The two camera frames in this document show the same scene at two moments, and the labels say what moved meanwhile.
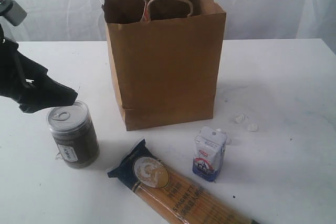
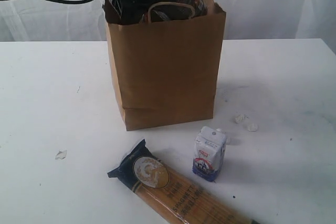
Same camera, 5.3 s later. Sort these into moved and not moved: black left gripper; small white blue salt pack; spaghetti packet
Moved: black left gripper
Not moved: spaghetti packet; small white blue salt pack
